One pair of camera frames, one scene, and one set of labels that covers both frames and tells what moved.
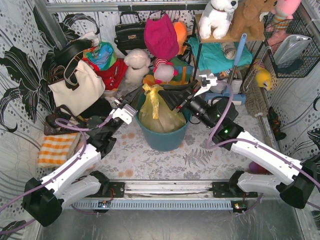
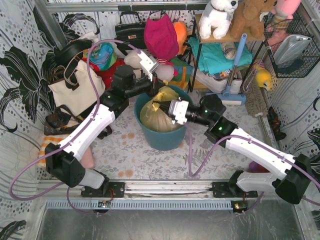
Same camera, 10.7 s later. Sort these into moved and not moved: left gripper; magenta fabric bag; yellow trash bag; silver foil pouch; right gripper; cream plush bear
Moved: right gripper; left gripper
Not moved: silver foil pouch; cream plush bear; yellow trash bag; magenta fabric bag
